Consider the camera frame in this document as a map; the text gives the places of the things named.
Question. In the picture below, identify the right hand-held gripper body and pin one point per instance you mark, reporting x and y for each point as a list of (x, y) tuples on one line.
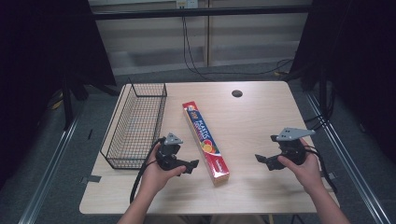
[(291, 146)]

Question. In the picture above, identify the black metal stand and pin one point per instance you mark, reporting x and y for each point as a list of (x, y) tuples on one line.
[(67, 102)]

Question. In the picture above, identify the grey tape piece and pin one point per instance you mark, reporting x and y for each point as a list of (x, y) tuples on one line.
[(91, 179), (331, 176)]

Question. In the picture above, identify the person's left hand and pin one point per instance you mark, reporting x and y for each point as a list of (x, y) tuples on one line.
[(155, 177)]

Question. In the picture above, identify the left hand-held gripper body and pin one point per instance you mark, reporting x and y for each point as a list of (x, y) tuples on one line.
[(168, 154)]

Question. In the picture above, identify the black curtain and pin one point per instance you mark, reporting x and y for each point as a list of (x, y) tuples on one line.
[(40, 49), (351, 49)]

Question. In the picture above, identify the long plastic wrap box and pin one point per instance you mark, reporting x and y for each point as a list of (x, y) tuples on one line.
[(205, 141)]

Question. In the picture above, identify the person's right hand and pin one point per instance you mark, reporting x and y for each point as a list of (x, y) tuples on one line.
[(306, 172)]

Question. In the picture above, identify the metal floor rail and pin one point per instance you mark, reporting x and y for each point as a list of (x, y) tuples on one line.
[(348, 161), (46, 174)]

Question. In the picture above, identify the round black table grommet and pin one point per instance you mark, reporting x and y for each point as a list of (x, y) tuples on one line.
[(237, 93)]

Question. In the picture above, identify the black horizontal bar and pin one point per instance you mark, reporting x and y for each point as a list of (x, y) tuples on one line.
[(199, 12)]

